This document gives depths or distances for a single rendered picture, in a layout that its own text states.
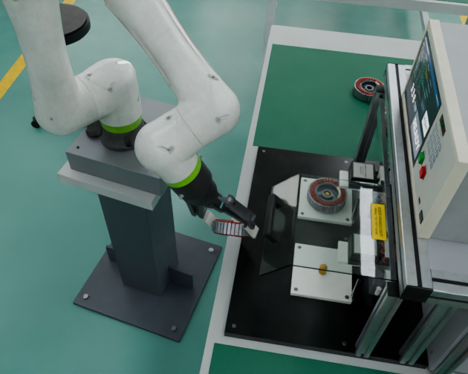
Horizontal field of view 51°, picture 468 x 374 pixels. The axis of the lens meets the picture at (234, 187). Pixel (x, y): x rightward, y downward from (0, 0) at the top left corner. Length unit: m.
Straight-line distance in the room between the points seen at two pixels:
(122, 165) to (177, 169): 0.47
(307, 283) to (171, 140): 0.53
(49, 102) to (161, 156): 0.41
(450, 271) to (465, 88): 0.33
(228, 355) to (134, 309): 0.96
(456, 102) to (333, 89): 0.97
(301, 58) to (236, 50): 1.44
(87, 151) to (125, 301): 0.81
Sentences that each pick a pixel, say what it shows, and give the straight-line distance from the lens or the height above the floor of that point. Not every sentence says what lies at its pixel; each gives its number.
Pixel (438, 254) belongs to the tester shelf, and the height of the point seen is 1.11.
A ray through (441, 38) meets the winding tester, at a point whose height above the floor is 1.32.
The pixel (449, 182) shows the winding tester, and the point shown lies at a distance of 0.87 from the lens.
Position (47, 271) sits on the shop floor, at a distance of 2.29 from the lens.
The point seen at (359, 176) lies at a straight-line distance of 1.32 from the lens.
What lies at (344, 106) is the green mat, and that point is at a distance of 1.80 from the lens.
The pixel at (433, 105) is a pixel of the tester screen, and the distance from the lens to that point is 1.02.
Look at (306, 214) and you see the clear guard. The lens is 1.02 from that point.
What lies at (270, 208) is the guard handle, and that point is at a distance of 1.02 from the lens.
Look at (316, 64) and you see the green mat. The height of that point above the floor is 0.75.
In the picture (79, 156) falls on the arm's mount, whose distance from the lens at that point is 1.51.
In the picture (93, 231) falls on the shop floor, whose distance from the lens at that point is 2.36.
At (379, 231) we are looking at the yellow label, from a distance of 1.03.
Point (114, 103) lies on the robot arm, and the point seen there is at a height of 1.01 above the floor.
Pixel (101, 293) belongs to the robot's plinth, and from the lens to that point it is 2.15.
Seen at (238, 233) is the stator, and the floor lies 0.88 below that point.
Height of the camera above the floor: 1.85
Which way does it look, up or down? 49 degrees down
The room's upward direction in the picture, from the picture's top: 2 degrees clockwise
